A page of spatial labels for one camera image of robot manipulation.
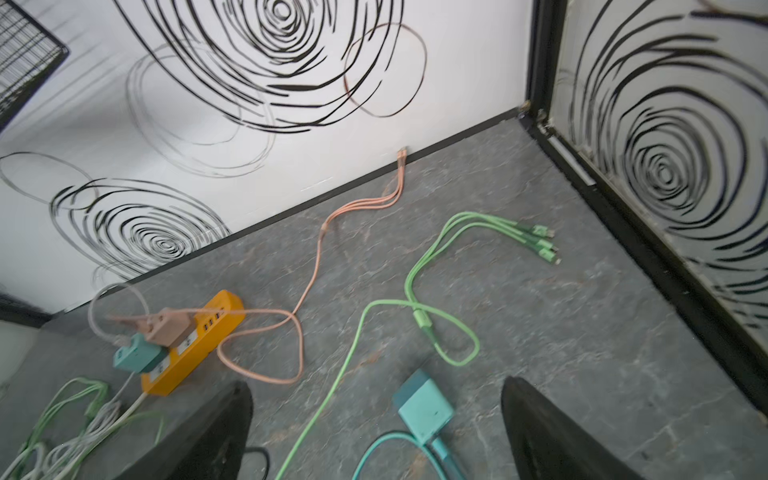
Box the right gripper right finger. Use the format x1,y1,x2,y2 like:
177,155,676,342
501,376,640,479

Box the pink charger plug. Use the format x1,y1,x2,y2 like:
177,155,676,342
134,309,195,348

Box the green cable bundle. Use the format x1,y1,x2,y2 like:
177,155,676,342
0,376,166,480

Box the orange power strip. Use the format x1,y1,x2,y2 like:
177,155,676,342
141,290,245,396

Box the pink charger cable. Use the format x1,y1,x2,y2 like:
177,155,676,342
110,146,409,386

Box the teal multi-head cable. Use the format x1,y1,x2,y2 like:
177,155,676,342
350,430,469,480

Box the black wire basket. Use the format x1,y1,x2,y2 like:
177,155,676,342
1,1,70,130

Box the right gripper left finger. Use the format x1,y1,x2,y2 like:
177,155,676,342
118,381,253,480

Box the teal plug adapter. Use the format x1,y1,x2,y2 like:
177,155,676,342
393,369,454,445

